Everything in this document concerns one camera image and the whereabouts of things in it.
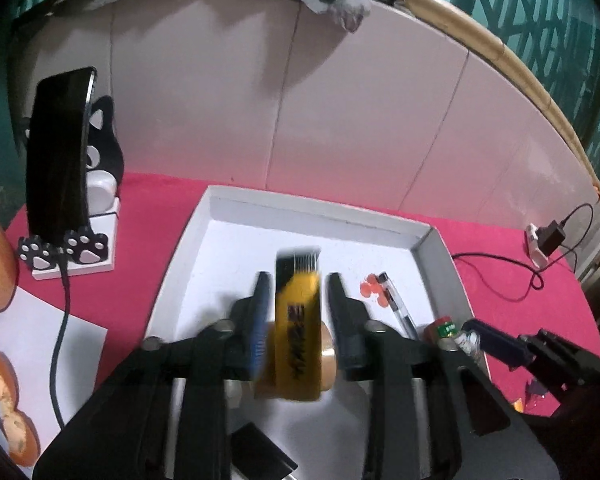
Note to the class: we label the black smartphone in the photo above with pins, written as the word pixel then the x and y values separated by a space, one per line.
pixel 60 155

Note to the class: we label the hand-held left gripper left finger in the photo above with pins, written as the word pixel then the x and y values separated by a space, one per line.
pixel 260 330

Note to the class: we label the small red green bottle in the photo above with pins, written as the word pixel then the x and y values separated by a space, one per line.
pixel 442 330

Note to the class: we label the black plug-in charger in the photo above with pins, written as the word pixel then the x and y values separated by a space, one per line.
pixel 552 238

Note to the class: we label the white black cat phone stand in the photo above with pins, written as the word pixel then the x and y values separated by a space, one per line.
pixel 100 200

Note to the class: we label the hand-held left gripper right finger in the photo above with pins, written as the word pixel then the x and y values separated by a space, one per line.
pixel 345 330

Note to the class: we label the white paper sheet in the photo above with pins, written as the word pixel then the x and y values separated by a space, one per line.
pixel 35 340

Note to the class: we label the white power socket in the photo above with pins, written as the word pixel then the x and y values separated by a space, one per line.
pixel 534 245

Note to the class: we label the bamboo rim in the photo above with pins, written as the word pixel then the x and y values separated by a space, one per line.
pixel 530 80

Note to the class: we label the small black box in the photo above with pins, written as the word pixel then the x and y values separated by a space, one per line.
pixel 257 452

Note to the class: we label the yellow black tube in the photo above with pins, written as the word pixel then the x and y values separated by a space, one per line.
pixel 297 330

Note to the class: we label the black pen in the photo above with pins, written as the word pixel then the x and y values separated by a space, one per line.
pixel 397 305

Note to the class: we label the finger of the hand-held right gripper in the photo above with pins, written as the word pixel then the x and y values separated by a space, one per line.
pixel 500 347

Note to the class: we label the red tablecloth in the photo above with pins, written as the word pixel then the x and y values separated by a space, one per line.
pixel 145 200

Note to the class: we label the white cardboard box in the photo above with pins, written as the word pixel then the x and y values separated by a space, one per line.
pixel 240 240

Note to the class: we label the small white cap bottle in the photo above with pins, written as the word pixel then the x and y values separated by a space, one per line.
pixel 467 344

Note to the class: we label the brown tape roll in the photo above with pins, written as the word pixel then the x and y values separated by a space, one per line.
pixel 327 360

